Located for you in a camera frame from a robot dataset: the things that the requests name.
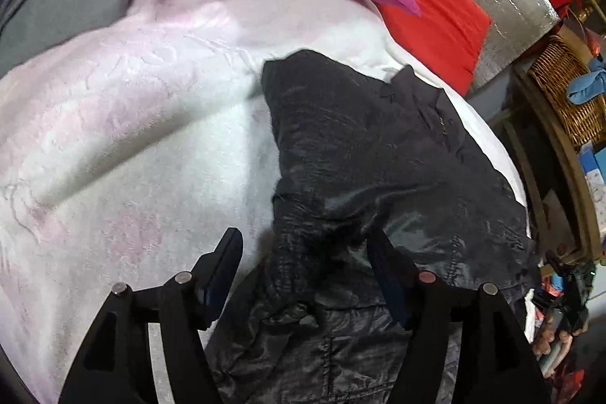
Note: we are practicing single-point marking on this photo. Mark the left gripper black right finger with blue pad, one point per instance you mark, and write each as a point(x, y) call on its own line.
point(402, 285)

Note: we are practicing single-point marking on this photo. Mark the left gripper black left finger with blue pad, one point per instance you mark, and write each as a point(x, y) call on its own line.
point(113, 363)

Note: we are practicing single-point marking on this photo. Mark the black quilted jacket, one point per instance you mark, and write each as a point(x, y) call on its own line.
point(364, 160)

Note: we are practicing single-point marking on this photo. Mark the white patterned box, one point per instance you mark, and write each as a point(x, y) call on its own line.
point(597, 187)

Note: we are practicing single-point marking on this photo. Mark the wooden side table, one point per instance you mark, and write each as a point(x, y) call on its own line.
point(562, 216)

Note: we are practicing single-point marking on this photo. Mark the light blue box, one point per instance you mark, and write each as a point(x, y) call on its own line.
point(589, 164)

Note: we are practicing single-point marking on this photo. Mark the light blue cloth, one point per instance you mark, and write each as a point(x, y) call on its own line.
point(588, 86)

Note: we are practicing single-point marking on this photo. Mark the white bed blanket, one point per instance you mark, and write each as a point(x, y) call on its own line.
point(127, 150)

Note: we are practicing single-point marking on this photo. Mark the red cushion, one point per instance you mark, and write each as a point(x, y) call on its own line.
point(447, 37)

